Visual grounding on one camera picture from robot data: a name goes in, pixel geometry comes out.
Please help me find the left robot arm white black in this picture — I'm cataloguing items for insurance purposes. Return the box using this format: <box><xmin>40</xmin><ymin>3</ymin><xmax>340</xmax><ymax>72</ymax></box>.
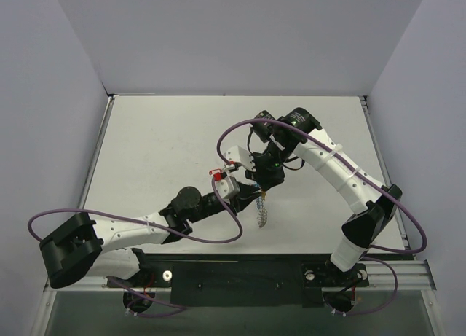
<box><xmin>39</xmin><ymin>181</ymin><xmax>261</xmax><ymax>289</ymax></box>

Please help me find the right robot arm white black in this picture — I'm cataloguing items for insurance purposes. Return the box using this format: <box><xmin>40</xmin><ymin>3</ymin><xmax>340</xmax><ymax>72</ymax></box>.
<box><xmin>245</xmin><ymin>108</ymin><xmax>402</xmax><ymax>284</ymax></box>

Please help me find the red tag key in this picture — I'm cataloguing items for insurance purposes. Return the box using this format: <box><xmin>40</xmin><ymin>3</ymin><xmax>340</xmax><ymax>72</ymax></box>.
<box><xmin>208</xmin><ymin>168</ymin><xmax>222</xmax><ymax>176</ymax></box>

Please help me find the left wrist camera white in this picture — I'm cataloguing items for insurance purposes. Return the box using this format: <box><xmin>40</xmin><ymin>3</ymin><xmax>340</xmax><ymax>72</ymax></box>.
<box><xmin>213</xmin><ymin>172</ymin><xmax>240</xmax><ymax>201</ymax></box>

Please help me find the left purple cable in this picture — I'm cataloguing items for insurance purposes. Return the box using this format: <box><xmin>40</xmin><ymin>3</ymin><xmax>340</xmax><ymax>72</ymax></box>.
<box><xmin>28</xmin><ymin>179</ymin><xmax>245</xmax><ymax>318</ymax></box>

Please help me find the purple cable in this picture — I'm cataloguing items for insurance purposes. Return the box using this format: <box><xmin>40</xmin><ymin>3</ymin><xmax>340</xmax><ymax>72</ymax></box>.
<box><xmin>216</xmin><ymin>119</ymin><xmax>427</xmax><ymax>317</ymax></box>
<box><xmin>28</xmin><ymin>179</ymin><xmax>245</xmax><ymax>318</ymax></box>

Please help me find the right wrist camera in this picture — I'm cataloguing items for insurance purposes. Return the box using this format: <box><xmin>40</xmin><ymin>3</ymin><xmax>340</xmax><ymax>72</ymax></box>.
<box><xmin>224</xmin><ymin>145</ymin><xmax>256</xmax><ymax>172</ymax></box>

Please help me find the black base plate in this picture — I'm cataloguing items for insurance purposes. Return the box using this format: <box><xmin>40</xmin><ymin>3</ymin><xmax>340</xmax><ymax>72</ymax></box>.
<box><xmin>108</xmin><ymin>250</ymin><xmax>369</xmax><ymax>308</ymax></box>

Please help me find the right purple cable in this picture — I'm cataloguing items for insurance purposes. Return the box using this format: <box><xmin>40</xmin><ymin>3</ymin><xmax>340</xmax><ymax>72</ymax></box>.
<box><xmin>216</xmin><ymin>119</ymin><xmax>427</xmax><ymax>317</ymax></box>

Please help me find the aluminium rail frame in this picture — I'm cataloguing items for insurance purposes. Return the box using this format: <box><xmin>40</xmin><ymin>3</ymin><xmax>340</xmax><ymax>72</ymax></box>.
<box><xmin>47</xmin><ymin>95</ymin><xmax>433</xmax><ymax>335</ymax></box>

